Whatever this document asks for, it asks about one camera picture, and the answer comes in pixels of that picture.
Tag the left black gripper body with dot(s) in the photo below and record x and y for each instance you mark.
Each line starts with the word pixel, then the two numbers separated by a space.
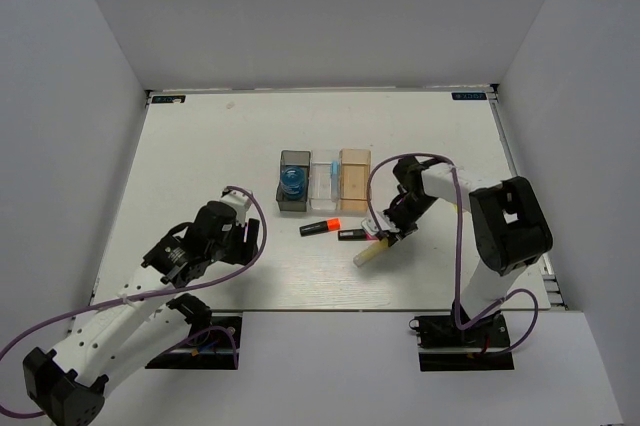
pixel 235 248

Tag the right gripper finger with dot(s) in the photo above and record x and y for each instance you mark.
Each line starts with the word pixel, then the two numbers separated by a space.
pixel 385 235
pixel 402 234

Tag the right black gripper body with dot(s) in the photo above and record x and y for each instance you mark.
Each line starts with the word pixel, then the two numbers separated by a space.
pixel 411 207

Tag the blue tape roll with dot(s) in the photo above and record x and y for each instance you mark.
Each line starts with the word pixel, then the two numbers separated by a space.
pixel 293 182

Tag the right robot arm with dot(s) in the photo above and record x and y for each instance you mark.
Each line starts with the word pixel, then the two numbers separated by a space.
pixel 510 230

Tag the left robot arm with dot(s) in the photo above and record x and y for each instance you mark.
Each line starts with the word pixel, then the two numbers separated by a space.
pixel 153 311

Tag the pink capped black highlighter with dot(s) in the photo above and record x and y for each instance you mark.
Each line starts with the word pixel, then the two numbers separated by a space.
pixel 354 235

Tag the orange capped black highlighter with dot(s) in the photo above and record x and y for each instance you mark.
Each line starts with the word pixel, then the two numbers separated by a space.
pixel 320 227

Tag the amber plastic container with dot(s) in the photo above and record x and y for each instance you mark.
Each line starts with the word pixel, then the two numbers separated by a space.
pixel 355 167

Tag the clear plastic container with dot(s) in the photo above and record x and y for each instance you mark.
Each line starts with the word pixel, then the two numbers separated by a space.
pixel 319 187

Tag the right table label sticker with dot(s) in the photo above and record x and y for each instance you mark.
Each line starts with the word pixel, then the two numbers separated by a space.
pixel 468 96

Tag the table label sticker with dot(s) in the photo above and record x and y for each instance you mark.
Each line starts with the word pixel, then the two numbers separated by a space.
pixel 168 99
pixel 468 96

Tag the dark grey plastic container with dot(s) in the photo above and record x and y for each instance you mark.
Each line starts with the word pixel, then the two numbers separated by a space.
pixel 297 158

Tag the left table label sticker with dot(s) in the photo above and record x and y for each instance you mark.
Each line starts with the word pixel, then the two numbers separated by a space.
pixel 168 99

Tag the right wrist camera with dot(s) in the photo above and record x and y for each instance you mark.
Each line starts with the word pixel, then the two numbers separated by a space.
pixel 375 224

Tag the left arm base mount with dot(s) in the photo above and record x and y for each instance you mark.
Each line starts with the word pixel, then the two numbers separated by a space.
pixel 212 351

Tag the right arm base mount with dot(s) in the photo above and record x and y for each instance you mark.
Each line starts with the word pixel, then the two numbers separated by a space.
pixel 444 348

